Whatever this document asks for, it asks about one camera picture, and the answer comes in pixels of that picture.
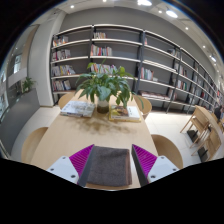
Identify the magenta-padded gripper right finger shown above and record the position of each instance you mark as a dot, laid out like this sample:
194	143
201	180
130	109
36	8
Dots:
145	160

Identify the small green floor plant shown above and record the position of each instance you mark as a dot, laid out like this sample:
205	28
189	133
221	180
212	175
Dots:
28	84

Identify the yellow-edged book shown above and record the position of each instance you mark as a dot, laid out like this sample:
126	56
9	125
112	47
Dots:
125	113

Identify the group of ceiling lights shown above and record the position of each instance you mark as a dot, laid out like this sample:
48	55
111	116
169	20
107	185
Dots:
171	14

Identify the white magazine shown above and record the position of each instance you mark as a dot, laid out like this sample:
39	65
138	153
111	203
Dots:
77	108

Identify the round-backed wooden chair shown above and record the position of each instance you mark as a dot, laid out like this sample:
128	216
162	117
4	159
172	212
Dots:
33	145
65	100
146	106
168	150

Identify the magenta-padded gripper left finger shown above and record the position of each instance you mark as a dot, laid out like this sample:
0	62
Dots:
80	160

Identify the person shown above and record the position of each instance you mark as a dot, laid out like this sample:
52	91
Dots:
220	112

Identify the green potted plant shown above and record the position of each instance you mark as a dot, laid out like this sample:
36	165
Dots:
105	86

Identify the zigzag-striped grey towel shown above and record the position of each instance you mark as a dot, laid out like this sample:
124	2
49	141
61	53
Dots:
110	166

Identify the grey bookshelf unit with books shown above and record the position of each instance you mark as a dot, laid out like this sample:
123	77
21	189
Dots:
160	66

